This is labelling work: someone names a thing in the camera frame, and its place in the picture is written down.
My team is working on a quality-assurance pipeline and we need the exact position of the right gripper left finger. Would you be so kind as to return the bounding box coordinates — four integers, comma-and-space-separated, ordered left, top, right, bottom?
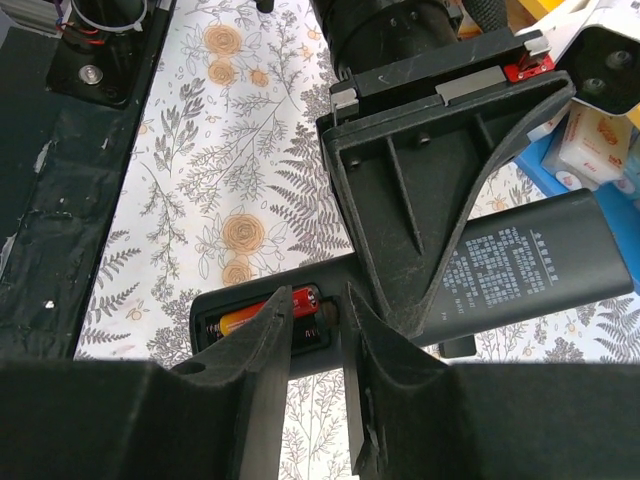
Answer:
1, 287, 293, 479

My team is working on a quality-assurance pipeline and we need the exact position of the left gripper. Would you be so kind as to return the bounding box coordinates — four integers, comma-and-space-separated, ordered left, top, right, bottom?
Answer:
317, 28, 575, 337

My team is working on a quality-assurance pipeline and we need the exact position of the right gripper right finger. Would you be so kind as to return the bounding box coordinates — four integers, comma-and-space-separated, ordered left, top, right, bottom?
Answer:
340, 286, 639, 479

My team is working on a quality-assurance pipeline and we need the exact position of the red battery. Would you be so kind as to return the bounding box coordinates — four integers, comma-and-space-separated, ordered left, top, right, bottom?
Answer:
207, 286, 320, 338

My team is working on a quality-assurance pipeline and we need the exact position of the black TV remote with buttons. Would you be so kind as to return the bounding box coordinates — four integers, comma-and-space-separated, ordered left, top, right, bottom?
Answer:
190, 189, 634, 353

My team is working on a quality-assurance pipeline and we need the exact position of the slim black remote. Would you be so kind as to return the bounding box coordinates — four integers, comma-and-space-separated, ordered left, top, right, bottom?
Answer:
438, 335, 477, 359

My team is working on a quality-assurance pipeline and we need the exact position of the floral table mat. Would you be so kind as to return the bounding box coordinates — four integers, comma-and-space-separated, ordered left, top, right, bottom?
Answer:
75, 1, 639, 479

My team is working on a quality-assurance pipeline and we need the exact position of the white soap pack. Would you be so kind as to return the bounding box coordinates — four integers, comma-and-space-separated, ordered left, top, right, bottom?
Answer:
517, 102, 632, 194

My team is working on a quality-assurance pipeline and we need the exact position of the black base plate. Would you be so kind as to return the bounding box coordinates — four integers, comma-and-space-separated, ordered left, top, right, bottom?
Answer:
1, 1, 175, 359

